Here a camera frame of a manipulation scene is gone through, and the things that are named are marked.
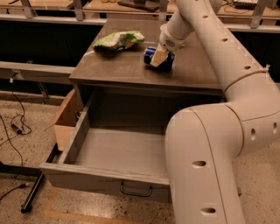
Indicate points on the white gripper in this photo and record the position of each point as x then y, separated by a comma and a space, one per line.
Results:
169, 40

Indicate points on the blue pepsi can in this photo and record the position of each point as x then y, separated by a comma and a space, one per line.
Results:
166, 65

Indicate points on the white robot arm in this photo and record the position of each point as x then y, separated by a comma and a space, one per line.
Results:
202, 141

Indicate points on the grey cabinet with counter top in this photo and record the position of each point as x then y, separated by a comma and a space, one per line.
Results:
121, 90

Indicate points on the open grey top drawer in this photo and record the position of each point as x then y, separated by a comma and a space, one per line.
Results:
98, 159

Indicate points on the green chip bag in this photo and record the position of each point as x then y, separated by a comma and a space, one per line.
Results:
119, 41

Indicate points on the cardboard box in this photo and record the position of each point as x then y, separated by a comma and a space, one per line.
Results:
65, 119

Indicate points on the black metal floor bar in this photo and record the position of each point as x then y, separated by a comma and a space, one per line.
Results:
26, 207

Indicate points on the grey shelf rail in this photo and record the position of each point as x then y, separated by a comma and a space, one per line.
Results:
35, 72

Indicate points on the black drawer handle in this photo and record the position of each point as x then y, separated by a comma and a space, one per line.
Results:
136, 190

